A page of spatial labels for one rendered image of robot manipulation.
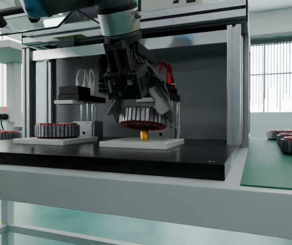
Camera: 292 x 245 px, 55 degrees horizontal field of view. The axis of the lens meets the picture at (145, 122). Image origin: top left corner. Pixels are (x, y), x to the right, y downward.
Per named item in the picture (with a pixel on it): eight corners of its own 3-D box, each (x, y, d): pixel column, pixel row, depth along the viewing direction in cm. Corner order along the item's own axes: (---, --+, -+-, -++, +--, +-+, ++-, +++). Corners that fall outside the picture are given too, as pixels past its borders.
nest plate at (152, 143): (166, 149, 55) (166, 143, 55) (98, 147, 60) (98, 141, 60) (184, 143, 69) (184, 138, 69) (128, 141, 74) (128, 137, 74)
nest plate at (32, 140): (63, 145, 64) (63, 140, 64) (12, 143, 69) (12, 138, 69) (97, 140, 78) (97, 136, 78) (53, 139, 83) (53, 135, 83)
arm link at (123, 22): (108, 9, 56) (146, 3, 53) (113, 32, 58) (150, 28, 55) (90, 16, 50) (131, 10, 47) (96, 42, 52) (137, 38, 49)
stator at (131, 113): (158, 122, 57) (159, 104, 58) (109, 122, 61) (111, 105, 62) (174, 131, 67) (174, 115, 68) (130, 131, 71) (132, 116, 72)
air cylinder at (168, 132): (174, 141, 75) (174, 120, 74) (147, 141, 77) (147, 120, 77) (179, 140, 79) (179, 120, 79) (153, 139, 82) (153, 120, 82)
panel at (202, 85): (244, 140, 80) (245, 34, 80) (55, 135, 104) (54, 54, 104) (245, 139, 81) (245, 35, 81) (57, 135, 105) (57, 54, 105)
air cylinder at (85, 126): (94, 139, 83) (94, 120, 83) (73, 138, 86) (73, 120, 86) (103, 138, 88) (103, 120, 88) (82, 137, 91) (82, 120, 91)
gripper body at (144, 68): (108, 103, 57) (93, 43, 51) (124, 86, 64) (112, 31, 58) (144, 102, 54) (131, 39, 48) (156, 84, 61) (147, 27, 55)
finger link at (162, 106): (165, 134, 58) (137, 100, 56) (172, 120, 63) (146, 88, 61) (177, 127, 57) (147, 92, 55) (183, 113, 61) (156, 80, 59)
